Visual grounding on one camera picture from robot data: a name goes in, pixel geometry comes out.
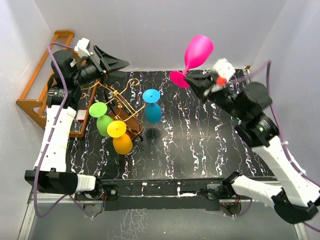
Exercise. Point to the pink wine glass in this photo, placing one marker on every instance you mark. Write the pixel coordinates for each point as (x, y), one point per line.
(197, 52)

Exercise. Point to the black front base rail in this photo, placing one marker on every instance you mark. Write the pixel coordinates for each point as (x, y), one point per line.
(169, 194)

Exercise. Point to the aluminium frame rail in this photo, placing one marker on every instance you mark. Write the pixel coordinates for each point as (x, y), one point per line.
(158, 218)

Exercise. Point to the small red white box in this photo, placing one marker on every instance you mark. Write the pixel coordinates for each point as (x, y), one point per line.
(81, 115)

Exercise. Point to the orange wine glass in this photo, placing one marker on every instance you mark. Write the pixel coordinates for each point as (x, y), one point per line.
(122, 143)

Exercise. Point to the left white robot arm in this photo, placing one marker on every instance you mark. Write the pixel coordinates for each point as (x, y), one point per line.
(49, 173)

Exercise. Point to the gold wire wine glass rack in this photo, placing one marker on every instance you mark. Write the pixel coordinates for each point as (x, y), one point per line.
(118, 108)

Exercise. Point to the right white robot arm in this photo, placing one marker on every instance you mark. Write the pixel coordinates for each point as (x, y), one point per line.
(297, 199)

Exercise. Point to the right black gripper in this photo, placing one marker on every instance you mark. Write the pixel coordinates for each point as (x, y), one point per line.
(200, 85)

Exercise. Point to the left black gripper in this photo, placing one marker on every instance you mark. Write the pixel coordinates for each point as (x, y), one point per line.
(110, 64)

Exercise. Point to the orange wooden shelf rack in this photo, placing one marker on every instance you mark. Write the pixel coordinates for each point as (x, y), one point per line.
(34, 96)

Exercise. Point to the blue wine glass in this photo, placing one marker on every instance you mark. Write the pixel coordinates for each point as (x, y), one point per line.
(153, 112)

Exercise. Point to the green wine glass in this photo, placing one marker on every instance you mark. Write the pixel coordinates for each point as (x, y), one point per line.
(101, 117)

